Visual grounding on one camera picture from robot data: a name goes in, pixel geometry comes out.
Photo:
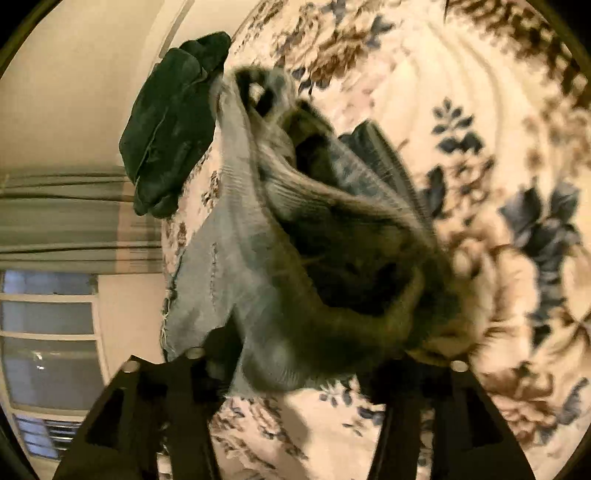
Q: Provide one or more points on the light blue denim pants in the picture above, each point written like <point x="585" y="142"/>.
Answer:
<point x="286" y="258"/>

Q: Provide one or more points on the floral printed bed sheet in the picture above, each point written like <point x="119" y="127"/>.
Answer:
<point x="498" y="194"/>

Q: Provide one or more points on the grey curtain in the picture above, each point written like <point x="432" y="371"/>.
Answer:
<point x="74" y="221"/>

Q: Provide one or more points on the white framed window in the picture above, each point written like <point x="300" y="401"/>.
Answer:
<point x="51" y="355"/>

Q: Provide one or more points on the dark green cloth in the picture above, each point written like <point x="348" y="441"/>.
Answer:
<point x="171" y="124"/>

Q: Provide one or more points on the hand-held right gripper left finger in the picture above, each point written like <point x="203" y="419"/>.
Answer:
<point x="194" y="397"/>

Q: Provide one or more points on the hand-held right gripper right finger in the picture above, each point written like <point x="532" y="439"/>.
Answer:
<point x="415" y="406"/>

